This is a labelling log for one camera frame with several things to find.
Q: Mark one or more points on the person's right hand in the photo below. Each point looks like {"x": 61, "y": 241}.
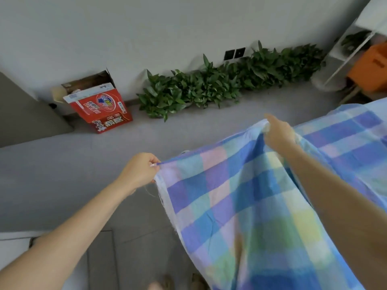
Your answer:
{"x": 279, "y": 136}

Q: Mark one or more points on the person's left hand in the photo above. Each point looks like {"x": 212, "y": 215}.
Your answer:
{"x": 139, "y": 171}

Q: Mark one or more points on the white bed sheet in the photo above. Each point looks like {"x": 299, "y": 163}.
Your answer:
{"x": 254, "y": 208}

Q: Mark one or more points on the orange plastic storage bin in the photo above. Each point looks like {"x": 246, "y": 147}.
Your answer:
{"x": 369, "y": 68}

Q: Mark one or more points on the person's right forearm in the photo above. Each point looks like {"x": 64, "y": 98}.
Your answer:
{"x": 344, "y": 208}

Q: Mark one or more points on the person's left forearm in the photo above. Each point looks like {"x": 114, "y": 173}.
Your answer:
{"x": 60, "y": 244}

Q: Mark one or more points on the white round stand base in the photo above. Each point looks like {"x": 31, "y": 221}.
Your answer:
{"x": 326, "y": 81}

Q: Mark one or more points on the red plastic item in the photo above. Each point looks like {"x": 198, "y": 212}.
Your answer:
{"x": 103, "y": 108}

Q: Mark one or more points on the green leafy plant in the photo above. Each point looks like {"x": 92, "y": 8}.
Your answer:
{"x": 205, "y": 84}

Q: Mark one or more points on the small potted plant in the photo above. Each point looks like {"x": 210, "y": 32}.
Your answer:
{"x": 357, "y": 40}

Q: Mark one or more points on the white wardrobe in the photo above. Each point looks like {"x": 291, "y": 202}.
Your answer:
{"x": 24, "y": 117}

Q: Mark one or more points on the white plastic stool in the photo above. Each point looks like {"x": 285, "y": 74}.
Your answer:
{"x": 363, "y": 21}

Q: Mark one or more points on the black wall outlet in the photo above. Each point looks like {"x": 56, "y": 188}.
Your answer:
{"x": 229, "y": 55}
{"x": 240, "y": 52}

